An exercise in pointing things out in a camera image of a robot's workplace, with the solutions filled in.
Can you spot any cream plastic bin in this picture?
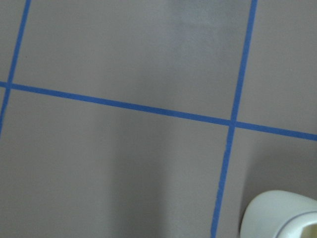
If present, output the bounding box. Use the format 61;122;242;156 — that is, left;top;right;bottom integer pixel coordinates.
240;190;317;238

